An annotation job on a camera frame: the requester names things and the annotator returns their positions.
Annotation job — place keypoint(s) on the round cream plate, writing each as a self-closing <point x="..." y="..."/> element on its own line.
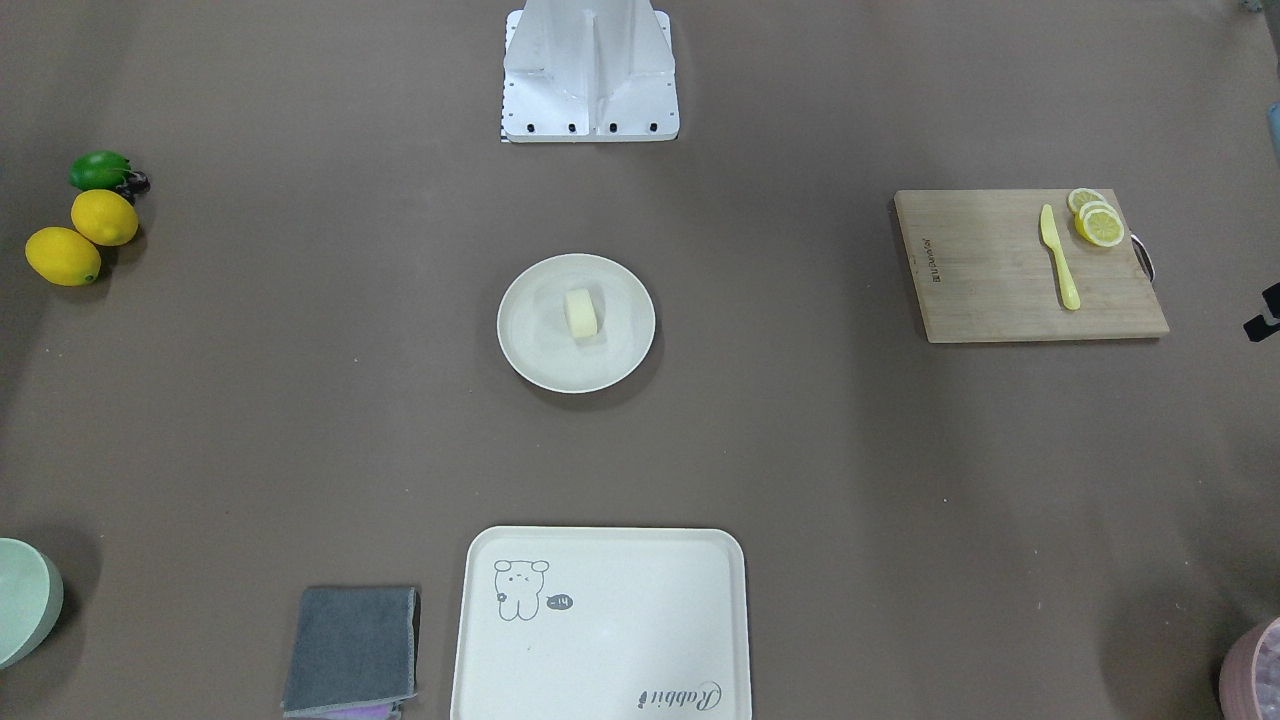
<point x="534" y="337"/>

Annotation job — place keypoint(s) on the lemon slices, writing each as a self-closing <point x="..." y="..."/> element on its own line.
<point x="1096" y="220"/>

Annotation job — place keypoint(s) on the pale yellow bun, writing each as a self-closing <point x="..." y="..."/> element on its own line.
<point x="580" y="314"/>

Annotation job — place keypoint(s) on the grey folded cloth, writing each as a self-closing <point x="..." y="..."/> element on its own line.
<point x="354" y="653"/>

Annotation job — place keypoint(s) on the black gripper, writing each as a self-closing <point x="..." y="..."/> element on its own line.
<point x="1266" y="314"/>

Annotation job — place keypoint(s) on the green lime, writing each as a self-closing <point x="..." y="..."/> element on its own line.
<point x="100" y="170"/>

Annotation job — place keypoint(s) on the bamboo cutting board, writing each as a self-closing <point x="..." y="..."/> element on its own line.
<point x="982" y="275"/>

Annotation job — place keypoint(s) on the cream rabbit tray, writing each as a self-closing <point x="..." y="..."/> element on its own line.
<point x="603" y="623"/>

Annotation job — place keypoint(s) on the yellow plastic knife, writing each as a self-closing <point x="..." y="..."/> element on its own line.
<point x="1050" y="238"/>

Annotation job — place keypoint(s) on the pink bowl with ice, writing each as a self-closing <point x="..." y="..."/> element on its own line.
<point x="1249" y="675"/>

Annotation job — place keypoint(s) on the yellow lemon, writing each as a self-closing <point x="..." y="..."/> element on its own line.
<point x="63" y="256"/>
<point x="104" y="218"/>

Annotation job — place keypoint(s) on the white camera mast base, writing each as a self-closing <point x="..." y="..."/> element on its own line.
<point x="589" y="72"/>

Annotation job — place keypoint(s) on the mint green bowl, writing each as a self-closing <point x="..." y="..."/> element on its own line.
<point x="32" y="593"/>

